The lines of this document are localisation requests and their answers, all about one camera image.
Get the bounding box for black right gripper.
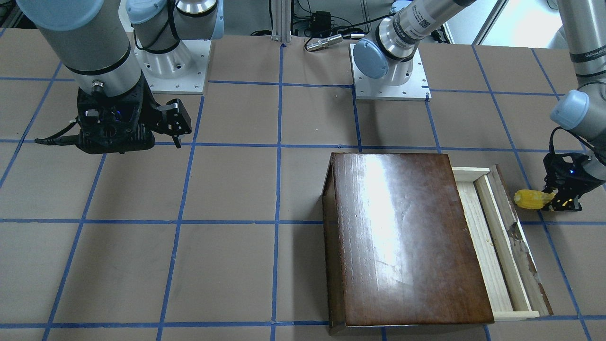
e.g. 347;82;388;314
76;76;192;154

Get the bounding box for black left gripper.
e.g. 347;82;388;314
543;153;592;212

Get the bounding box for yellow toy corn cob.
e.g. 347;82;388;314
514;189;555;210

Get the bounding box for wooden drawer with white handle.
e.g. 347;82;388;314
452;165;553;322

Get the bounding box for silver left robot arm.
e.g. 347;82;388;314
353;0;606;211

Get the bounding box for silver metal cylinder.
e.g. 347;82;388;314
304;34;343;52

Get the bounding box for dark brown wooden box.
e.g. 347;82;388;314
321;153;495;335

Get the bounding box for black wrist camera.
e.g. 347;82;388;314
557;153;587;181

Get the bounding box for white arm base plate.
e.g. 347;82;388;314
134;40;212;95
350;44;432;101

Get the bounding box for aluminium frame post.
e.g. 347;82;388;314
269;0;293;45

